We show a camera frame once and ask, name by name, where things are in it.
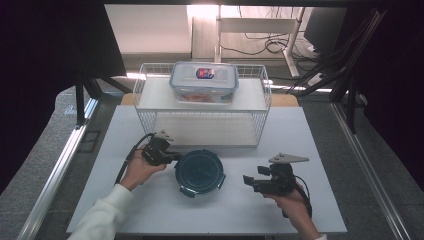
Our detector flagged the dark monitor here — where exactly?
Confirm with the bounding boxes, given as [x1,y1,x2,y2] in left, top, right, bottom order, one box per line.
[303,7,348,56]

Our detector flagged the black curtain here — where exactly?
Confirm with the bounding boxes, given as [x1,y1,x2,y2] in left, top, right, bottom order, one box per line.
[0,0,128,194]
[346,0,424,191]

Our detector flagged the wooden board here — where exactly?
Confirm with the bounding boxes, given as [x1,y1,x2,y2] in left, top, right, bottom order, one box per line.
[120,93,300,108]

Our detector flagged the person's left hand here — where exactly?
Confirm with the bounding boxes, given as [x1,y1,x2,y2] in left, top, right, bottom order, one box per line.
[119,144,167,192]

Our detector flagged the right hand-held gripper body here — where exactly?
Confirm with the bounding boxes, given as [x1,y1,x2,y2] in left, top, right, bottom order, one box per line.
[252,152,310,197]

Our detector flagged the aluminium rail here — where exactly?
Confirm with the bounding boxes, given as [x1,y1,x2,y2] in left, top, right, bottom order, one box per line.
[331,101,414,240]
[16,98,99,240]

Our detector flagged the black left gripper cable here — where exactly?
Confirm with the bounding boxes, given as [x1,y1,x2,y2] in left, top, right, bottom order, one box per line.
[114,132,156,186]

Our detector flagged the black metal stand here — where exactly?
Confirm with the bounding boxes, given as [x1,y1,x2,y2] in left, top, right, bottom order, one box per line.
[74,71,133,129]
[288,8,389,134]

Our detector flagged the white cabinet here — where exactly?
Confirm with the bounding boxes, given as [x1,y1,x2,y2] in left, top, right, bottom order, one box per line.
[104,4,193,55]

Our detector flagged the white wire shelf rack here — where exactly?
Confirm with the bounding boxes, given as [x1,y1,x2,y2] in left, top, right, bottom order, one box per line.
[132,62,273,148]

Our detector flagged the black floor cables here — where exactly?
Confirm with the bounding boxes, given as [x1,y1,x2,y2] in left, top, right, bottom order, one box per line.
[221,6,323,63]

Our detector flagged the clear rectangular container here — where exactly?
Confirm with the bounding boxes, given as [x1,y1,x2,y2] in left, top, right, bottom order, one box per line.
[169,61,240,104]

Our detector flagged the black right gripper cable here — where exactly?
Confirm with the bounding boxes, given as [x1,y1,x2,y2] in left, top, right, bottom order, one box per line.
[282,174,313,219]

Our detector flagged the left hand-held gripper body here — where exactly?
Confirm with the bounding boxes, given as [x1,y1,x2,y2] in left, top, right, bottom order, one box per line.
[141,130,174,167]

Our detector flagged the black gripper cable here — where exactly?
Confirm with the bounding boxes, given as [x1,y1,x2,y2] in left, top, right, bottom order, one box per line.
[114,132,156,186]
[282,174,313,219]

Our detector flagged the person's right hand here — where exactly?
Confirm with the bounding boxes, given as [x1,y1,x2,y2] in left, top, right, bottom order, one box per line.
[263,186,316,231]

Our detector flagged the dark round container lid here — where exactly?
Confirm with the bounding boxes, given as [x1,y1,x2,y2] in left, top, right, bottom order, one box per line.
[174,148,227,199]

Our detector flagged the white desk frame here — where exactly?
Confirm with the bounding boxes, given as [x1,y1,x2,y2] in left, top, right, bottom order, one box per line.
[214,4,306,78]

